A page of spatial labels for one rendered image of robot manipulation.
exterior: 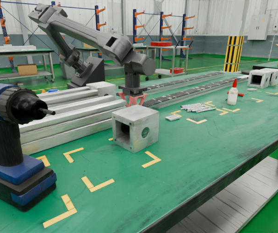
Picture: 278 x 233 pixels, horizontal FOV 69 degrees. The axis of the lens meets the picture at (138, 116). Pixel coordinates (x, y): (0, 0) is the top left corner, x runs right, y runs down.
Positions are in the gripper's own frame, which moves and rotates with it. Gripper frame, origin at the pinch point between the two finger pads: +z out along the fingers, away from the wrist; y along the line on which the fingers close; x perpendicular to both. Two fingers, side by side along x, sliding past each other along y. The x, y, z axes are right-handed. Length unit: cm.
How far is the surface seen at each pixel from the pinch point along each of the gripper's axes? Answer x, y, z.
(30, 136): -38.1, 4.6, -3.1
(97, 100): -14.0, -2.6, -5.9
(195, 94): 41.4, 1.5, 1.9
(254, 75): 88, 12, -3
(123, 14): 549, -708, -114
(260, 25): 1096, -345, -67
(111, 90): -0.3, -14.2, -4.9
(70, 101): -18.5, -15.4, -3.8
